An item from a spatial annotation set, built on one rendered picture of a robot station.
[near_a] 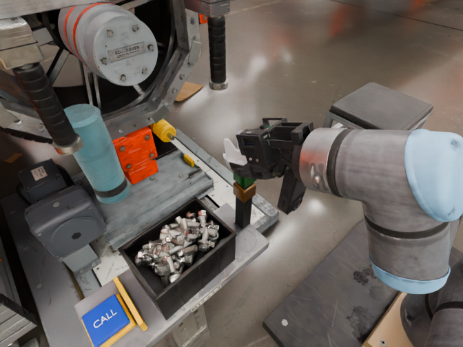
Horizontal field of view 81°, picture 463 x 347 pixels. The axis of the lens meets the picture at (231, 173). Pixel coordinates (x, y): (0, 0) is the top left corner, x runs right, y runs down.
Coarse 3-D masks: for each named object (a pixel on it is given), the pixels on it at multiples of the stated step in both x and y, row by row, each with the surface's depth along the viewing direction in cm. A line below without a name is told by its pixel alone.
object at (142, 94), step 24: (144, 0) 72; (168, 0) 74; (48, 24) 62; (168, 24) 79; (168, 48) 82; (0, 72) 73; (48, 72) 67; (0, 96) 61; (24, 96) 69; (72, 96) 85; (96, 96) 77; (120, 96) 86; (144, 96) 85
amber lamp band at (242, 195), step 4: (236, 184) 61; (236, 188) 61; (240, 188) 60; (248, 188) 60; (252, 188) 61; (236, 192) 62; (240, 192) 60; (244, 192) 60; (248, 192) 60; (252, 192) 62; (236, 196) 63; (240, 196) 61; (244, 196) 60; (248, 196) 61; (252, 196) 63; (244, 200) 61
